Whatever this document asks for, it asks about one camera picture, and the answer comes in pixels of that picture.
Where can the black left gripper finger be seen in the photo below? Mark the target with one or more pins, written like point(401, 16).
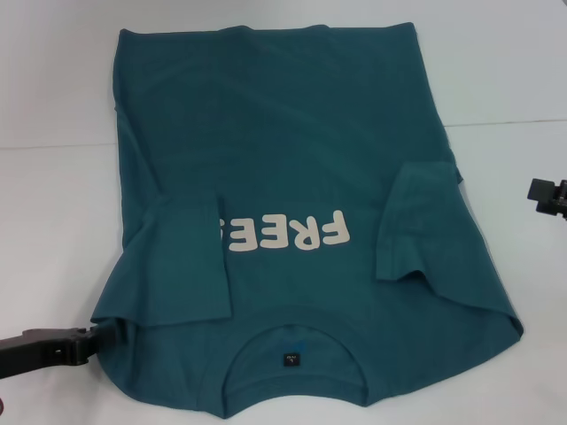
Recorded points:
point(104, 337)

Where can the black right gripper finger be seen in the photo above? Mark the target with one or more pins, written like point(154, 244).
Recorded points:
point(542, 192)

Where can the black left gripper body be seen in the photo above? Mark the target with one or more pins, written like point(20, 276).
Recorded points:
point(40, 350)

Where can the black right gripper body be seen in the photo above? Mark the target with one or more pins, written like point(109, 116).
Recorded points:
point(562, 199)

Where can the teal t-shirt with FREE print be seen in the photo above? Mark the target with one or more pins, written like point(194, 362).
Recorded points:
point(288, 141)

